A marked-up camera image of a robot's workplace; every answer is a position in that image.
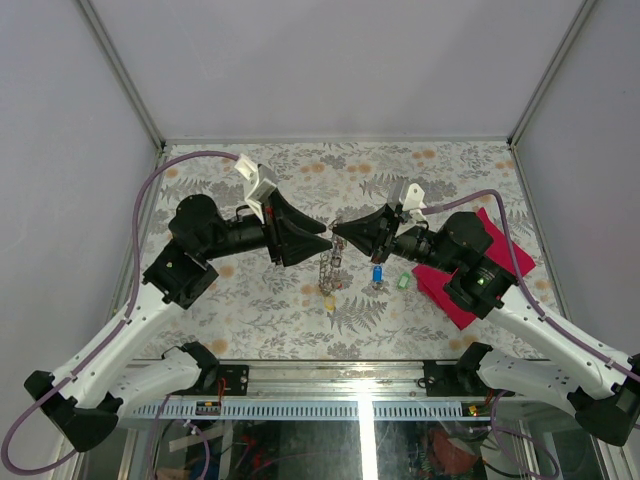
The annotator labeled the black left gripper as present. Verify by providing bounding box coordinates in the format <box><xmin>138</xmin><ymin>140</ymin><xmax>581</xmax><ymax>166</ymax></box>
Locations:
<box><xmin>202</xmin><ymin>189</ymin><xmax>335</xmax><ymax>266</ymax></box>

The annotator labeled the large keyring with many rings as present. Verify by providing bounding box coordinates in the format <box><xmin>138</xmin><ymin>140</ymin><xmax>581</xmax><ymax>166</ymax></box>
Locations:
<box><xmin>318</xmin><ymin>216</ymin><xmax>347</xmax><ymax>313</ymax></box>

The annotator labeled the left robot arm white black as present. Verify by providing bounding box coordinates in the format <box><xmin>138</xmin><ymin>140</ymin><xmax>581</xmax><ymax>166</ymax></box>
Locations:
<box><xmin>24</xmin><ymin>190</ymin><xmax>331</xmax><ymax>452</ymax></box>

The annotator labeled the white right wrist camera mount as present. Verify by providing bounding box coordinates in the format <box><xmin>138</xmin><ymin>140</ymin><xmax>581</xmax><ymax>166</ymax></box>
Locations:
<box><xmin>387</xmin><ymin>179</ymin><xmax>426</xmax><ymax>222</ymax></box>

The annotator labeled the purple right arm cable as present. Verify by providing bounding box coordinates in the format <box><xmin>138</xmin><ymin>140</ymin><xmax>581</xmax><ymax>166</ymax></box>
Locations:
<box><xmin>424</xmin><ymin>189</ymin><xmax>631</xmax><ymax>476</ymax></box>

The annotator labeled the blue key tag with key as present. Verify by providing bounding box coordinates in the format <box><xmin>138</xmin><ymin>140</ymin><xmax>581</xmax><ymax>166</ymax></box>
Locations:
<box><xmin>371</xmin><ymin>264</ymin><xmax>385</xmax><ymax>291</ymax></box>

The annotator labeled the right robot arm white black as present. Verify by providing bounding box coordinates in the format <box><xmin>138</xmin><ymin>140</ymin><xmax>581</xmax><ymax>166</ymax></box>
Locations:
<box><xmin>332</xmin><ymin>206</ymin><xmax>639</xmax><ymax>446</ymax></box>

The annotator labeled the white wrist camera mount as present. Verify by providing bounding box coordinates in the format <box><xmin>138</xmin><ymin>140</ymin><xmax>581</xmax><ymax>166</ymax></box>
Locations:
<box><xmin>387</xmin><ymin>179</ymin><xmax>426</xmax><ymax>222</ymax></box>
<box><xmin>234</xmin><ymin>154</ymin><xmax>277</xmax><ymax>224</ymax></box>

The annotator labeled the white slotted cable duct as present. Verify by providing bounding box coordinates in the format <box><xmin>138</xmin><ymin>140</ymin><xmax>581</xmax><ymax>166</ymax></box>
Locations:
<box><xmin>130</xmin><ymin>399</ymin><xmax>464</xmax><ymax>421</ymax></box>

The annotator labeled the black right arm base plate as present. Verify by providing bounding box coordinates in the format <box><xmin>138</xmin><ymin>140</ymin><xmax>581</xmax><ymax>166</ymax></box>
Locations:
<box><xmin>423</xmin><ymin>360</ymin><xmax>467</xmax><ymax>397</ymax></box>

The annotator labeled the red folded cloth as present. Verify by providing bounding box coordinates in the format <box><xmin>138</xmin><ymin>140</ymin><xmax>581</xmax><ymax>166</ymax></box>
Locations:
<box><xmin>412</xmin><ymin>208</ymin><xmax>535</xmax><ymax>330</ymax></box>

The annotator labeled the green key tag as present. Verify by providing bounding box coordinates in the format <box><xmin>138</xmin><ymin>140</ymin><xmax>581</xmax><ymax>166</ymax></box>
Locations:
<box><xmin>397</xmin><ymin>272</ymin><xmax>411</xmax><ymax>290</ymax></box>

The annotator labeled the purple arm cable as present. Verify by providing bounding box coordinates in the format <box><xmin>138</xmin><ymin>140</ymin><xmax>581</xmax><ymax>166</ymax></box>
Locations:
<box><xmin>0</xmin><ymin>149</ymin><xmax>244</xmax><ymax>469</ymax></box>
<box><xmin>424</xmin><ymin>189</ymin><xmax>631</xmax><ymax>476</ymax></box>

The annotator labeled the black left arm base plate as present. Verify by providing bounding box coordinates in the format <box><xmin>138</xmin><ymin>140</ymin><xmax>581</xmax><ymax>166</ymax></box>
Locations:
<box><xmin>214</xmin><ymin>364</ymin><xmax>250</xmax><ymax>398</ymax></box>

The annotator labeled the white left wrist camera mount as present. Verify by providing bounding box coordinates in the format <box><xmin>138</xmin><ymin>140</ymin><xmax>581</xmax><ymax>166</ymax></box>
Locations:
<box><xmin>234</xmin><ymin>154</ymin><xmax>277</xmax><ymax>224</ymax></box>

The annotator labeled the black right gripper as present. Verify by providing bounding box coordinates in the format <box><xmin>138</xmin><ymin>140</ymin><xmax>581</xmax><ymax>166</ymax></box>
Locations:
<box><xmin>333</xmin><ymin>202</ymin><xmax>460</xmax><ymax>275</ymax></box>

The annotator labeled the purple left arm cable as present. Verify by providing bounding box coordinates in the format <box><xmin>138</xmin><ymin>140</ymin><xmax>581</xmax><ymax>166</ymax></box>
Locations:
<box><xmin>0</xmin><ymin>149</ymin><xmax>244</xmax><ymax>469</ymax></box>

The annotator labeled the aluminium front rail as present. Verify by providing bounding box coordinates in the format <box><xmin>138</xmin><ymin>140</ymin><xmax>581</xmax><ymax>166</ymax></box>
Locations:
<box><xmin>119</xmin><ymin>357</ymin><xmax>501</xmax><ymax>401</ymax></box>

